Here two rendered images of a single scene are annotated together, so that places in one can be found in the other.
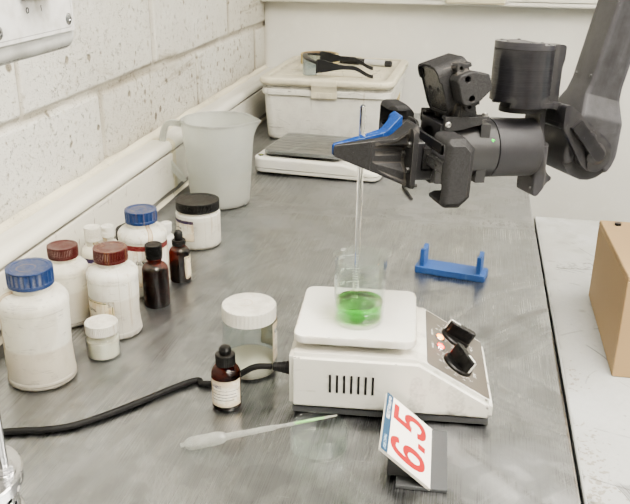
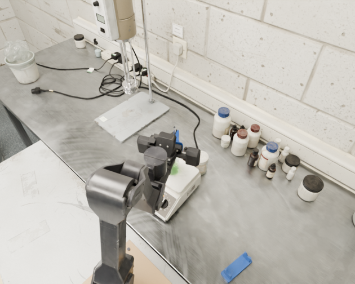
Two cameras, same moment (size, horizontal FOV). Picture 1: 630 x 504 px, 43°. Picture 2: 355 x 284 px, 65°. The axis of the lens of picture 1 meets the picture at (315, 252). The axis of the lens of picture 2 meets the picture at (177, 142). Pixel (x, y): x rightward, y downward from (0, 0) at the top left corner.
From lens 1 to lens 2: 1.25 m
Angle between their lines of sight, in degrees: 94
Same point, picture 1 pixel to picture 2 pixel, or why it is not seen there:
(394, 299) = (177, 184)
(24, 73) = (310, 92)
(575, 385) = (138, 240)
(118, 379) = (210, 144)
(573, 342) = (158, 264)
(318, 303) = (186, 167)
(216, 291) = (254, 181)
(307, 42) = not seen: outside the picture
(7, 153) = (286, 103)
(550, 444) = not seen: hidden behind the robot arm
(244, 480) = not seen: hidden behind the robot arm
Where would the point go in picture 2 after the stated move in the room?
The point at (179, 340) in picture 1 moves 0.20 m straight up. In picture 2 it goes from (224, 161) to (231, 124)
